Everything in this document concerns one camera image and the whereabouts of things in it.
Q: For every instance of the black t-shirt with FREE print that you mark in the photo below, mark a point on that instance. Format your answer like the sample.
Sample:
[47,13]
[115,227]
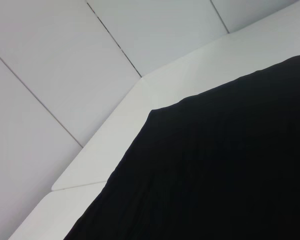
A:
[215,170]

